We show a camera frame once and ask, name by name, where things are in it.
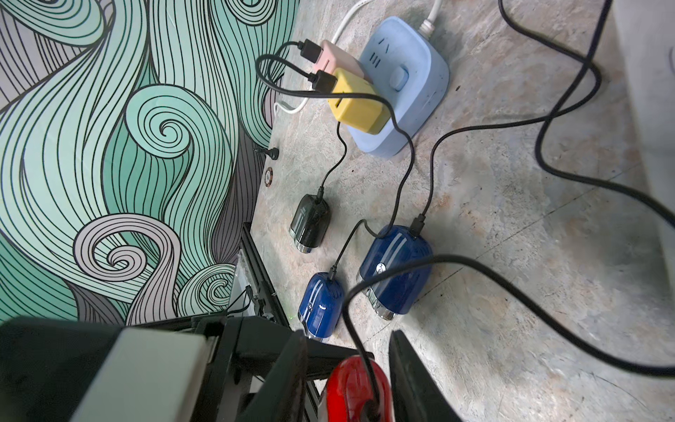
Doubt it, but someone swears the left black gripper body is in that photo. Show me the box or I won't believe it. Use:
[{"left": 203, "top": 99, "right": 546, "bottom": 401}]
[{"left": 1, "top": 316, "right": 354, "bottom": 421}]

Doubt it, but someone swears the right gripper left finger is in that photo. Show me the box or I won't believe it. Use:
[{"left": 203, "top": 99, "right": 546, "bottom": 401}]
[{"left": 237, "top": 332, "right": 308, "bottom": 421}]

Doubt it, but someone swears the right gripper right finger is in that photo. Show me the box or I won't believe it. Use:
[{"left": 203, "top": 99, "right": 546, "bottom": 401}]
[{"left": 388, "top": 331, "right": 462, "bottom": 421}]

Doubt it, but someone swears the red shaver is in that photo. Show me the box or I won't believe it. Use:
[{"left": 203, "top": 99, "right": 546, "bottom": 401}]
[{"left": 317, "top": 355, "right": 395, "bottom": 421}]

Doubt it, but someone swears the blue shaver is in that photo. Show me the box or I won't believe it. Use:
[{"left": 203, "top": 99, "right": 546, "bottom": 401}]
[
  {"left": 298, "top": 270, "right": 346, "bottom": 342},
  {"left": 358, "top": 225, "right": 434, "bottom": 322}
]

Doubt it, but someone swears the blue shaver front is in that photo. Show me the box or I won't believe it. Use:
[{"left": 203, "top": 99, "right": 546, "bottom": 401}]
[{"left": 298, "top": 270, "right": 346, "bottom": 342}]

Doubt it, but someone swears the black shaver left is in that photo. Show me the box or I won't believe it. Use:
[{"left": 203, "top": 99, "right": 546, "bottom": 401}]
[{"left": 289, "top": 194, "right": 332, "bottom": 253}]

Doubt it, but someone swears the black screw knob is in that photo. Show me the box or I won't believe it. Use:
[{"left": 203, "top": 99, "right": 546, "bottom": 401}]
[{"left": 255, "top": 146, "right": 279, "bottom": 161}]

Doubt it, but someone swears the yellow charger adapter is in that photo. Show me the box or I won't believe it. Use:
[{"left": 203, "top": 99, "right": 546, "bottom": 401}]
[{"left": 328, "top": 68, "right": 390, "bottom": 135}]

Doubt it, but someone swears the light blue socket cube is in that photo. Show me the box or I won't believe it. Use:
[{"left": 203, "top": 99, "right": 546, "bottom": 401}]
[{"left": 359, "top": 17, "right": 450, "bottom": 136}]

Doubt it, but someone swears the beige charger adapter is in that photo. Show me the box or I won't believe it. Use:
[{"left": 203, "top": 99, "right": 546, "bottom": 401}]
[{"left": 312, "top": 40, "right": 369, "bottom": 80}]

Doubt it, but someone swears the white power strip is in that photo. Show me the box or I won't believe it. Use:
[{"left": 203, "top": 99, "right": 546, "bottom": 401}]
[{"left": 613, "top": 1, "right": 674, "bottom": 211}]

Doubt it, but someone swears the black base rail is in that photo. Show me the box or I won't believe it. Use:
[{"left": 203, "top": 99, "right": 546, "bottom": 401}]
[{"left": 226, "top": 223, "right": 290, "bottom": 328}]

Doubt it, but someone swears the blue shaver usb cable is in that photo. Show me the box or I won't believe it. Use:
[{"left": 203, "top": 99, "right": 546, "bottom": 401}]
[{"left": 408, "top": 0, "right": 675, "bottom": 238}]

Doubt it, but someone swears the white power cord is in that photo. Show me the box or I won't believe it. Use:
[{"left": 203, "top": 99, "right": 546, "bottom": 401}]
[{"left": 273, "top": 0, "right": 444, "bottom": 115}]

